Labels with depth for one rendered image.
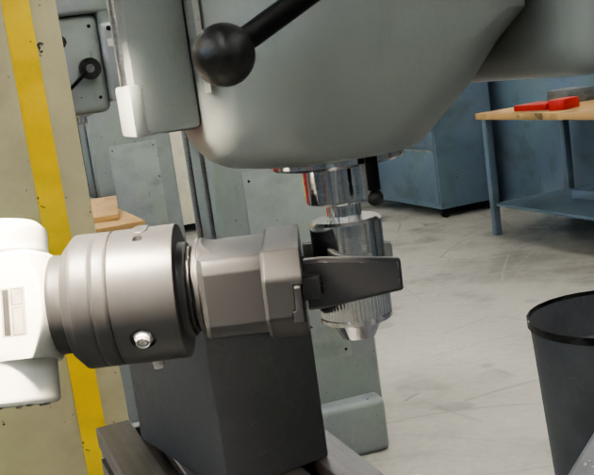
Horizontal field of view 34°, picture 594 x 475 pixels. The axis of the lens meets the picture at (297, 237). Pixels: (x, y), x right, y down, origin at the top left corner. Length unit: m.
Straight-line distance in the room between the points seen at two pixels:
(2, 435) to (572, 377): 1.39
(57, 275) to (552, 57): 0.33
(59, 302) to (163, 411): 0.48
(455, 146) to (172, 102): 7.43
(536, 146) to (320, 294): 7.29
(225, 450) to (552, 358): 1.68
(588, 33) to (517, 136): 7.50
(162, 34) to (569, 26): 0.23
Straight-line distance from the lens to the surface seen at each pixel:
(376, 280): 0.60
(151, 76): 0.56
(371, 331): 0.63
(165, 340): 0.61
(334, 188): 0.60
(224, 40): 0.45
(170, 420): 1.07
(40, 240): 0.65
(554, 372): 2.57
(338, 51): 0.52
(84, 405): 2.41
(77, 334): 0.61
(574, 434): 2.61
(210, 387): 0.94
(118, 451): 1.15
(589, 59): 0.57
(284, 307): 0.57
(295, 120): 0.53
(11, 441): 2.41
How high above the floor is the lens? 1.37
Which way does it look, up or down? 10 degrees down
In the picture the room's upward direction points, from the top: 8 degrees counter-clockwise
